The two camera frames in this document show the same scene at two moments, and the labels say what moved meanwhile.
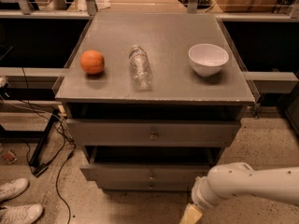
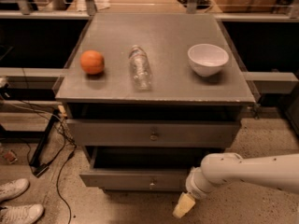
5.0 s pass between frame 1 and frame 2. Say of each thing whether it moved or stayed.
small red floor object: stayed
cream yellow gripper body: moved
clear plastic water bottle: stayed
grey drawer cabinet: stayed
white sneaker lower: stayed
